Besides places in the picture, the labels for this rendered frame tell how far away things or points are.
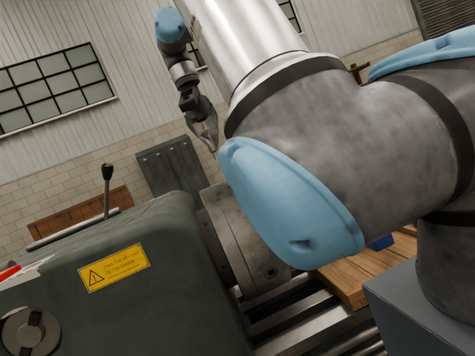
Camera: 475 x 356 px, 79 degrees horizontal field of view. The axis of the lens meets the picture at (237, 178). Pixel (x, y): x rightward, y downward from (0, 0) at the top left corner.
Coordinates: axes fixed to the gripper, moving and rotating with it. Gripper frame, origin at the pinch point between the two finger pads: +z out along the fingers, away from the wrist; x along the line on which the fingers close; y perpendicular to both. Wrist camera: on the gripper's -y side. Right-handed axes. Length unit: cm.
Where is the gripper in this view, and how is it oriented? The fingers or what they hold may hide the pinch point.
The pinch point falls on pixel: (213, 144)
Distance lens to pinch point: 83.4
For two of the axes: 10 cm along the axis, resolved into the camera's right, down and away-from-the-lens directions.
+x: -9.1, 3.9, 1.1
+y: 1.0, -0.5, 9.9
